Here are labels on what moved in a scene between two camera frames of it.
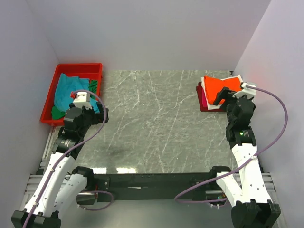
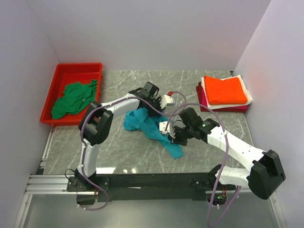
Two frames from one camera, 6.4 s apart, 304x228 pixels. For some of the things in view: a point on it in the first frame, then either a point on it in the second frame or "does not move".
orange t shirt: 213,85 does not move
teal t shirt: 65,85 to 139,119
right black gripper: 221,95 to 175,138
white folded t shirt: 213,107 does not move
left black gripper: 98,117 to 158,99
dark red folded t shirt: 203,109 does not move
